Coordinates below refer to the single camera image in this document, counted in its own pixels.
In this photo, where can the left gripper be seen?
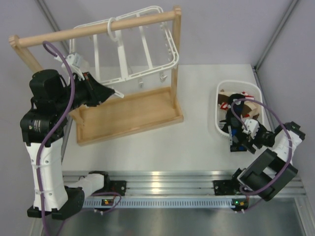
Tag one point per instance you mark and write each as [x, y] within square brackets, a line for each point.
[92, 87]

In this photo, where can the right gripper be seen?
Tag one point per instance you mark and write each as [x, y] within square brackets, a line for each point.
[250, 141]

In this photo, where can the black blue sports sock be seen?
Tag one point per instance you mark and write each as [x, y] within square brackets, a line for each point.
[233, 127]

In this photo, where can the white plastic clip hanger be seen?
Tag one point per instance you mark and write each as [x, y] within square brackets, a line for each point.
[138, 44]

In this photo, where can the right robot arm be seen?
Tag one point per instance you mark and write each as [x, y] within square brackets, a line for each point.
[273, 169]

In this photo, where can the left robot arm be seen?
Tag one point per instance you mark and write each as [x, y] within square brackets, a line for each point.
[42, 132]

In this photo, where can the wooden hanger rack stand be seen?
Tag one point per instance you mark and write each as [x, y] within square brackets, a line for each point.
[119, 115]

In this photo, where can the beige brown sock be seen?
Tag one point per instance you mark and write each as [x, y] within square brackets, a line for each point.
[246, 113]

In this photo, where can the red white striped sock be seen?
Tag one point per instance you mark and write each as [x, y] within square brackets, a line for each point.
[223, 100]

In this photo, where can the white perforated sock basket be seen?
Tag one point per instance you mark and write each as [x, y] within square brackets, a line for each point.
[249, 90]

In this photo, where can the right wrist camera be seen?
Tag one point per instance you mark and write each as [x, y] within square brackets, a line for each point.
[250, 127]

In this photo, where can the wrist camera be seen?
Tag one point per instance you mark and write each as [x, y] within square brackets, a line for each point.
[75, 62]
[250, 127]

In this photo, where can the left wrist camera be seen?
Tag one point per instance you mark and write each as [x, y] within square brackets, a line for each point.
[75, 62]

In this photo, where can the aluminium mounting rail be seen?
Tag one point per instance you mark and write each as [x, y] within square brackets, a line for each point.
[178, 183]

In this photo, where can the white slotted cable duct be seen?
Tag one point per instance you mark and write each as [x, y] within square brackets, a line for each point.
[107, 203]

